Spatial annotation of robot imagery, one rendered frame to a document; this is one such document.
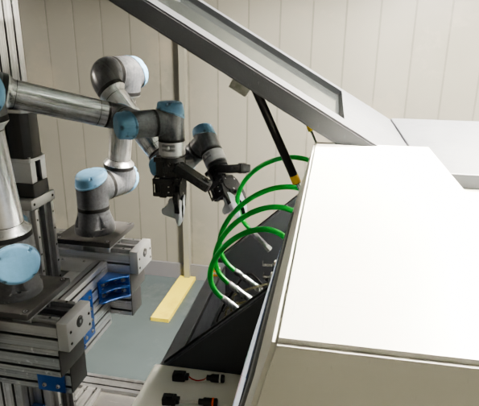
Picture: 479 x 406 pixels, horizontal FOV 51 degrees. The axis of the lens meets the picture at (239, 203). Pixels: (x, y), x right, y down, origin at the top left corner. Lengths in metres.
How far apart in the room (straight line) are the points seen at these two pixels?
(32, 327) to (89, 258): 0.50
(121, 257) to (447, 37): 2.31
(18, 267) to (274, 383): 1.05
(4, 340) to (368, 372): 1.36
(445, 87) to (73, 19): 2.45
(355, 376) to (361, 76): 2.99
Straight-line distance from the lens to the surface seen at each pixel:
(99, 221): 1.93
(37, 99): 1.43
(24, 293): 1.54
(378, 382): 0.37
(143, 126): 1.37
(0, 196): 1.32
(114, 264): 1.94
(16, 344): 1.62
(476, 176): 1.07
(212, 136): 1.70
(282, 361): 0.37
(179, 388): 1.23
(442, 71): 3.34
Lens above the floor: 1.75
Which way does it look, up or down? 18 degrees down
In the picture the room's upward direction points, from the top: 1 degrees clockwise
